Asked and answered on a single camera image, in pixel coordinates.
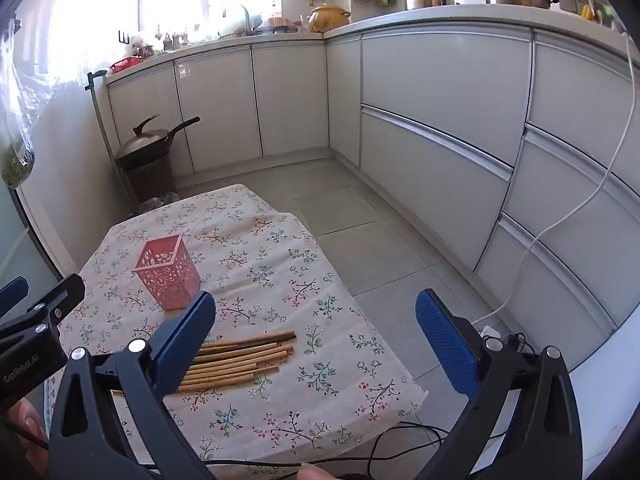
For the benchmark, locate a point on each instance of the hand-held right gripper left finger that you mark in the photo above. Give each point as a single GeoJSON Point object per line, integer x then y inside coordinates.
{"type": "Point", "coordinates": [185, 345]}

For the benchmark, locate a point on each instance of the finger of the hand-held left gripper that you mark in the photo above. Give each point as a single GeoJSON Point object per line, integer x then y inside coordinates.
{"type": "Point", "coordinates": [14, 292]}
{"type": "Point", "coordinates": [60, 295]}

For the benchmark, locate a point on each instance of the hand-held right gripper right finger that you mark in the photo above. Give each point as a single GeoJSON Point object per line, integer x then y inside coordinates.
{"type": "Point", "coordinates": [445, 345]}

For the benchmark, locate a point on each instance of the pile of wooden chopsticks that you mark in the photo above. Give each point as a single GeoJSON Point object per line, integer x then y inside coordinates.
{"type": "Point", "coordinates": [235, 360]}

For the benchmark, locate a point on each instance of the pink perforated utensil holder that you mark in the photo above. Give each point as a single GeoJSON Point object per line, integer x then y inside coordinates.
{"type": "Point", "coordinates": [165, 280]}

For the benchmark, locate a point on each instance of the person's left hand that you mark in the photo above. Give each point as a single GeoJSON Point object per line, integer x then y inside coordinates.
{"type": "Point", "coordinates": [27, 420]}

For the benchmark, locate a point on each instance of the person's right hand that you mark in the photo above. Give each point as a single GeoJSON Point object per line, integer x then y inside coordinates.
{"type": "Point", "coordinates": [317, 473]}

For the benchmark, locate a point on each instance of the floral tablecloth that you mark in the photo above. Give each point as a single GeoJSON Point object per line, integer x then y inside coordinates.
{"type": "Point", "coordinates": [280, 280]}

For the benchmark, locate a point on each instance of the plastic bag of greens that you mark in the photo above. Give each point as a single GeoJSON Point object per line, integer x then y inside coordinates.
{"type": "Point", "coordinates": [15, 160]}

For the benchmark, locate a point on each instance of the clear plastic bag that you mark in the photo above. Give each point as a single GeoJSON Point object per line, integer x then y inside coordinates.
{"type": "Point", "coordinates": [157, 203]}

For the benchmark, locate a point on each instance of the brown trash bin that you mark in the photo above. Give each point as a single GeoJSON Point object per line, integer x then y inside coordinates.
{"type": "Point", "coordinates": [150, 180]}

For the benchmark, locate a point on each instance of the dark wok with lid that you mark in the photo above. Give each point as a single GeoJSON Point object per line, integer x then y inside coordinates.
{"type": "Point", "coordinates": [145, 147]}

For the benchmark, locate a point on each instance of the white kitchen cabinets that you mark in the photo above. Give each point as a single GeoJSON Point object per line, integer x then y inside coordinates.
{"type": "Point", "coordinates": [430, 110]}

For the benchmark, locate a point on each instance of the red plastic basket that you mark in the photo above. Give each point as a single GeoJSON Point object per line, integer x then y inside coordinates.
{"type": "Point", "coordinates": [125, 64]}

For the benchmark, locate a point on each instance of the pale green basin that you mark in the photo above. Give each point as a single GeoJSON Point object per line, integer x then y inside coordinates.
{"type": "Point", "coordinates": [231, 27]}

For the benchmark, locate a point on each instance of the white kitchen countertop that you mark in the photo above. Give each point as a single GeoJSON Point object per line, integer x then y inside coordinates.
{"type": "Point", "coordinates": [430, 16]}

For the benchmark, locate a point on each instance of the wicker tray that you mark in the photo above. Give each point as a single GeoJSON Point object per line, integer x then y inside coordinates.
{"type": "Point", "coordinates": [277, 25]}

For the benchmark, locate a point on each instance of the chrome faucet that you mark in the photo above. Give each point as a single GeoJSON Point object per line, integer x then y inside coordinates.
{"type": "Point", "coordinates": [244, 15]}

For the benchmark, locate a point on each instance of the yellow clay pot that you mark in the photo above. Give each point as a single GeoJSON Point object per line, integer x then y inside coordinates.
{"type": "Point", "coordinates": [327, 19]}

